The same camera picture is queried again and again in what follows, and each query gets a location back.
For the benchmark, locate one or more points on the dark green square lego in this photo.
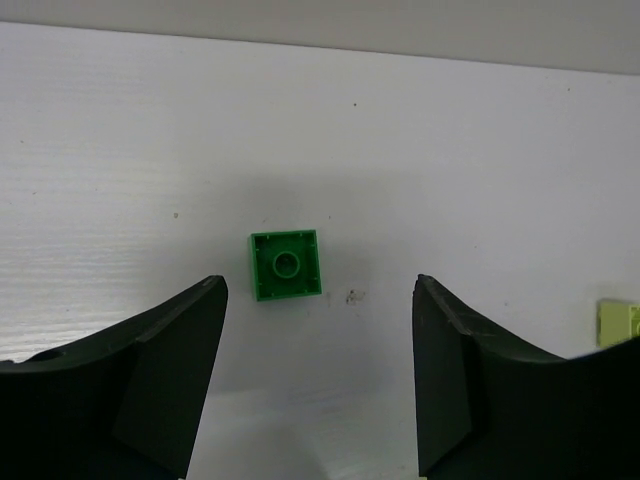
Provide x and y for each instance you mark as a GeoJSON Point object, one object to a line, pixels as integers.
{"type": "Point", "coordinates": [285, 264]}

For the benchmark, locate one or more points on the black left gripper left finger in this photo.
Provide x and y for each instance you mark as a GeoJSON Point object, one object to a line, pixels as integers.
{"type": "Point", "coordinates": [122, 403]}

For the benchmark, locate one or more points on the lone pale lime lego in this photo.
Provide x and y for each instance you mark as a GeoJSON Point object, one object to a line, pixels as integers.
{"type": "Point", "coordinates": [616, 321]}

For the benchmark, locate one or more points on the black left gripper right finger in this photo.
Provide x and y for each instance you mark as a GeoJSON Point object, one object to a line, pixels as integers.
{"type": "Point", "coordinates": [490, 405]}

